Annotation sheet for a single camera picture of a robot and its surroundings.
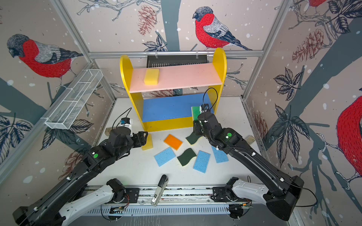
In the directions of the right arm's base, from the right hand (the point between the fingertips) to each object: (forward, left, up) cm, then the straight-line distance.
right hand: (194, 124), depth 73 cm
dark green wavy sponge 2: (-8, +5, -24) cm, 26 cm away
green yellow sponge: (+5, 0, +4) cm, 7 cm away
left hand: (-6, +27, 0) cm, 27 cm away
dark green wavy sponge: (+6, +1, -25) cm, 26 cm away
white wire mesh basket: (+3, +68, +7) cm, 68 cm away
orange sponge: (+2, +14, -24) cm, 28 cm away
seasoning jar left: (+6, +60, -19) cm, 63 cm away
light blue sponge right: (-6, -16, -26) cm, 31 cm away
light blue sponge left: (-8, +19, -25) cm, 32 cm away
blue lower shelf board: (+19, +24, -10) cm, 32 cm away
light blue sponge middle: (-10, -5, -26) cm, 28 cm away
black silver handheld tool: (-25, +17, -21) cm, 37 cm away
